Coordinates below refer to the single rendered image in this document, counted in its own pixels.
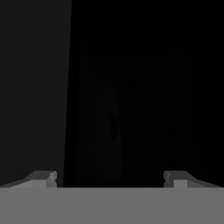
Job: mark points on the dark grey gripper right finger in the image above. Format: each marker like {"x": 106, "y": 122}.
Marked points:
{"x": 179, "y": 179}

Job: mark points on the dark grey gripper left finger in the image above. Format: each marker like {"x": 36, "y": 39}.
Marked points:
{"x": 40, "y": 179}

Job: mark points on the black microwave door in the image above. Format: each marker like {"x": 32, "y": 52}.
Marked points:
{"x": 32, "y": 87}

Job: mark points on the black microwave oven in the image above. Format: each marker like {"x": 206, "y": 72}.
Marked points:
{"x": 134, "y": 96}

